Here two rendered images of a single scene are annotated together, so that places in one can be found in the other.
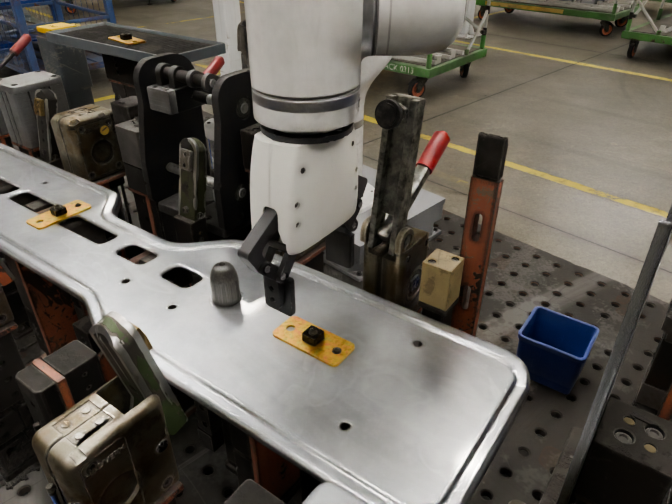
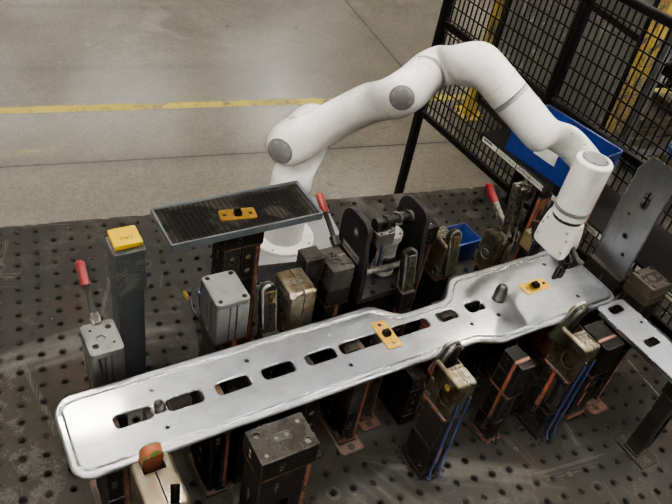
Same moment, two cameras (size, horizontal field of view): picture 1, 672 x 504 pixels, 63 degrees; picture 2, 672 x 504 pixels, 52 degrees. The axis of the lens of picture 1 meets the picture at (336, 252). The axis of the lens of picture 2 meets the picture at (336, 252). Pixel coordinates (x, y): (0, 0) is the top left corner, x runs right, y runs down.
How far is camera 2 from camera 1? 1.76 m
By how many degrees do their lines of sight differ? 57
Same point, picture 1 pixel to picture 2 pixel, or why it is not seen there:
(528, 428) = not seen: hidden behind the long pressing
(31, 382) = (529, 365)
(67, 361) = (519, 354)
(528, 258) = (366, 205)
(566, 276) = (391, 204)
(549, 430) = not seen: hidden behind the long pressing
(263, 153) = (578, 232)
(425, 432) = (584, 282)
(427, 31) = not seen: hidden behind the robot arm
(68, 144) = (308, 305)
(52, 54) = (139, 262)
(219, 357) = (536, 311)
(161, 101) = (387, 239)
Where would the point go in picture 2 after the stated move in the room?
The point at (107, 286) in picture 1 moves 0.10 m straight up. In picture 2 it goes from (474, 330) to (486, 300)
